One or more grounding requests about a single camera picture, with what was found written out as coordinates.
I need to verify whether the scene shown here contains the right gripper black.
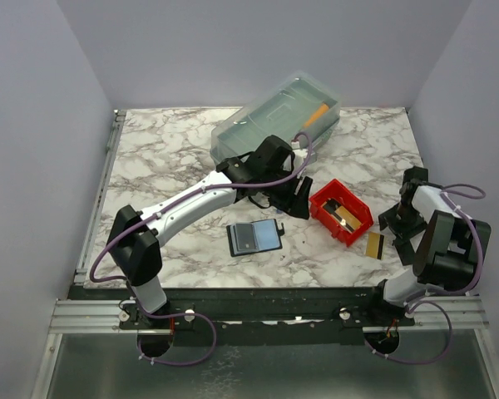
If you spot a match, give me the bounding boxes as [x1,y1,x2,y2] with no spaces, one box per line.
[379,203,428,246]

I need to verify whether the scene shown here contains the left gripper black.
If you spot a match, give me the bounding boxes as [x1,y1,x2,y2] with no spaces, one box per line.
[260,166,313,219]

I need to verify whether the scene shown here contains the gold magnetic stripe card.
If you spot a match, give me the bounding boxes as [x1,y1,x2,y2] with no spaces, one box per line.
[365,232,385,260]

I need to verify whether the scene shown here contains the red plastic bin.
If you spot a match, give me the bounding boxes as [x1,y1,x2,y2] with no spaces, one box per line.
[309,179,373,247]

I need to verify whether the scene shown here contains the stack of credit cards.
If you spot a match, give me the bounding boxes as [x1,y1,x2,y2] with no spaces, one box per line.
[323,199,362,233]

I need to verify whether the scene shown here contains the black card holder wallet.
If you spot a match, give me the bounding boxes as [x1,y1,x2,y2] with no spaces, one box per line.
[226,219,284,257]

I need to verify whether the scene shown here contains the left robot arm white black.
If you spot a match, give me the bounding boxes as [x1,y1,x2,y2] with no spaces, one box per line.
[106,132,313,328]

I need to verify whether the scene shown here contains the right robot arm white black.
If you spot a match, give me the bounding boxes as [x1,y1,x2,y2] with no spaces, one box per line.
[366,166,492,326]

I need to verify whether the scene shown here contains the clear plastic storage box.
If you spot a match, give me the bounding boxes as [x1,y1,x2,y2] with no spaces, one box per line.
[210,72,341,164]

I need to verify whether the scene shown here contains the orange tool inside box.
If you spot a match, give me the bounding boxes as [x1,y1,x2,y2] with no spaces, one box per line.
[303,103,329,129]

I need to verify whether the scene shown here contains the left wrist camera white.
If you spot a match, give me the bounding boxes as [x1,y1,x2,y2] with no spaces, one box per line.
[291,140,311,163]

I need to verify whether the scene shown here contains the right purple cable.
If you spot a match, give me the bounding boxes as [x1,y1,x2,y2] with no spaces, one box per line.
[405,183,487,313]

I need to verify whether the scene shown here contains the purple cable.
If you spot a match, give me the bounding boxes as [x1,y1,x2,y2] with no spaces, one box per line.
[405,183,487,313]
[89,131,314,284]

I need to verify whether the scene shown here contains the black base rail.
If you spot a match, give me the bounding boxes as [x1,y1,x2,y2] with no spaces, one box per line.
[120,288,414,347]

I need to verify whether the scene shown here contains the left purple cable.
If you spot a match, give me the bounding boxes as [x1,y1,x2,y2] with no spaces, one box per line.
[89,131,314,284]

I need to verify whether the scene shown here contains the aluminium frame rail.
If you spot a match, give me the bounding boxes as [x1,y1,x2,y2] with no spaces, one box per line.
[49,300,121,334]

